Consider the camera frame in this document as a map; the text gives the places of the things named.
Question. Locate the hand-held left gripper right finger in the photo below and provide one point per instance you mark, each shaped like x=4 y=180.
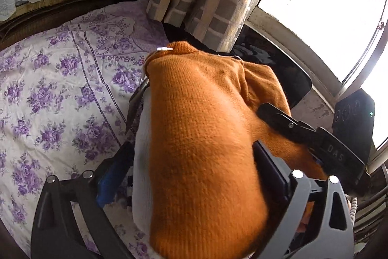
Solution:
x=272 y=174

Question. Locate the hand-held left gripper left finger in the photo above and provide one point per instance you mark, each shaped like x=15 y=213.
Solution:
x=110 y=183

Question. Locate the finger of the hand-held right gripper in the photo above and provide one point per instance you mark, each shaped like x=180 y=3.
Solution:
x=282 y=121

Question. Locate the orange knit cardigan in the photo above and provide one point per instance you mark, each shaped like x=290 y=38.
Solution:
x=197 y=125

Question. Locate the white cloth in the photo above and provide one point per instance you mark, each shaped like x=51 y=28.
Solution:
x=141 y=162

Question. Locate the black glossy object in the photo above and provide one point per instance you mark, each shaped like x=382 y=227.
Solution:
x=282 y=71

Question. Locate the dark cloth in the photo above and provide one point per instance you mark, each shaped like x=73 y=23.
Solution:
x=136 y=104

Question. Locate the purple floral bedsheet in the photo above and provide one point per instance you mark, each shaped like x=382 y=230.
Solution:
x=45 y=80

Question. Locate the bright window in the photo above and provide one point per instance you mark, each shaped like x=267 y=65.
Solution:
x=318 y=4

